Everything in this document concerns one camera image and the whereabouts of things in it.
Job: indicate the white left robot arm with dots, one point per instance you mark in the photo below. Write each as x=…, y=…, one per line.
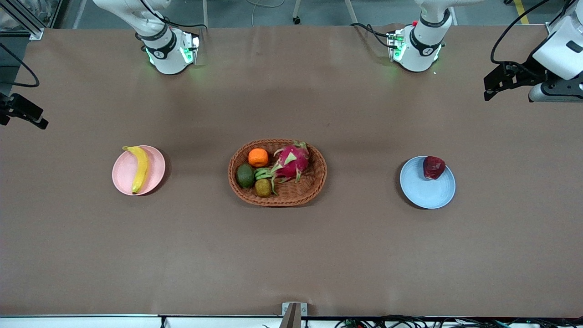
x=423, y=50

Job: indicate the green avocado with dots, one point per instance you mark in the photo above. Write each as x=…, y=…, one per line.
x=245, y=176

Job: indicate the aluminium frame post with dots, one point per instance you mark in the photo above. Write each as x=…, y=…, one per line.
x=553, y=26
x=27, y=25

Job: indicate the pink dragon fruit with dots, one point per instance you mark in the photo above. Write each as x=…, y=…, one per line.
x=291, y=161

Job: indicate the brown wicker basket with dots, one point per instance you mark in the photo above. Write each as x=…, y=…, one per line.
x=291, y=199

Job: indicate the blue plate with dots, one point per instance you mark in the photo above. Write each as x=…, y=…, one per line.
x=423, y=193

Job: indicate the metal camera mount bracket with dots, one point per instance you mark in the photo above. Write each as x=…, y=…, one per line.
x=294, y=316

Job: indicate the brown-green kiwi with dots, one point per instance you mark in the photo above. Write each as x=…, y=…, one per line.
x=263, y=187

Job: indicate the orange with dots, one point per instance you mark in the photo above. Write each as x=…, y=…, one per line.
x=258, y=157

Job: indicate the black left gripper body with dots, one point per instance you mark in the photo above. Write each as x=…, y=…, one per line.
x=524, y=74

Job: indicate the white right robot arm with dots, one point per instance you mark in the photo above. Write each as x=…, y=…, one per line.
x=168, y=54

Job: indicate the pink plate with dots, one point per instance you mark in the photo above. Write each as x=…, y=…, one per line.
x=155, y=175

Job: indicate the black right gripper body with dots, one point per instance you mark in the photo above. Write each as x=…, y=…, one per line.
x=13, y=106

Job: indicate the red apple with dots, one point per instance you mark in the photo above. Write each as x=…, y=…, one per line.
x=433, y=167

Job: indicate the yellow banana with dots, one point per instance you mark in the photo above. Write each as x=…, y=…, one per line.
x=141, y=166

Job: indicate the grey stand leg with caster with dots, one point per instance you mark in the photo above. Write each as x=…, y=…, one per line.
x=297, y=11

